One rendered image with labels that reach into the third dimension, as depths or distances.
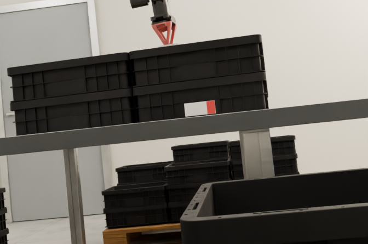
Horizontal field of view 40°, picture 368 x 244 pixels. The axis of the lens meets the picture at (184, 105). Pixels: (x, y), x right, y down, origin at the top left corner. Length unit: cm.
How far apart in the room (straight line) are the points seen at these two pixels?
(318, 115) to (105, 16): 406
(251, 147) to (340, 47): 380
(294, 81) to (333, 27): 61
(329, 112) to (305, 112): 5
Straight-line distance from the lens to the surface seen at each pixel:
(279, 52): 478
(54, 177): 501
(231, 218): 42
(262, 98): 146
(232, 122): 106
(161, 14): 168
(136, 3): 173
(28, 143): 115
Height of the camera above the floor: 66
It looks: 3 degrees up
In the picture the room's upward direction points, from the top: 6 degrees counter-clockwise
